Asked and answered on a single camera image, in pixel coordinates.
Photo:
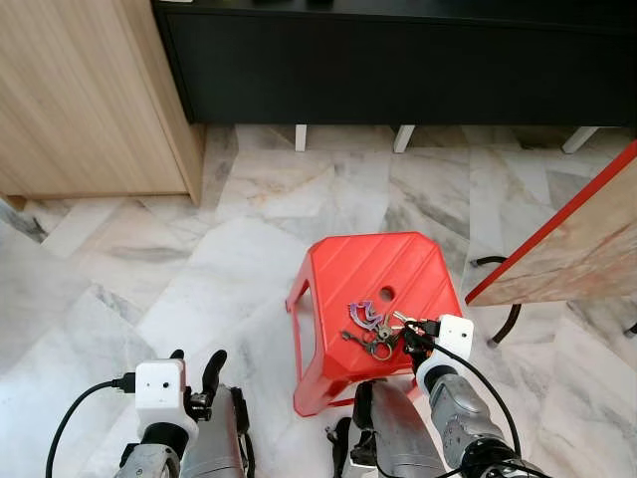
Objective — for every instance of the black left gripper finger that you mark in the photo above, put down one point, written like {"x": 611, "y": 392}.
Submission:
{"x": 178, "y": 355}
{"x": 213, "y": 368}

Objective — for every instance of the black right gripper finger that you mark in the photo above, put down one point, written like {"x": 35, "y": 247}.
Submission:
{"x": 409, "y": 346}
{"x": 412, "y": 327}

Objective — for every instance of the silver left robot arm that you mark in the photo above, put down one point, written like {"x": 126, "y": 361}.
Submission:
{"x": 149, "y": 463}

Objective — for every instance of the red plastic stool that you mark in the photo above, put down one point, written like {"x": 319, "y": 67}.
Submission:
{"x": 358, "y": 269}

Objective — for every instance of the silver right robot leg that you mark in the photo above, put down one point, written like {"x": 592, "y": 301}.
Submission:
{"x": 398, "y": 438}

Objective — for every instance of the orange marble table top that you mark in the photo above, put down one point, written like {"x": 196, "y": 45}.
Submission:
{"x": 577, "y": 249}

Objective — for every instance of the black low TV console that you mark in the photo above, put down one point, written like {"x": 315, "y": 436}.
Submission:
{"x": 398, "y": 70}

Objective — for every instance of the light wooden cabinet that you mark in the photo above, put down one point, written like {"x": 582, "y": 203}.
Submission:
{"x": 90, "y": 100}

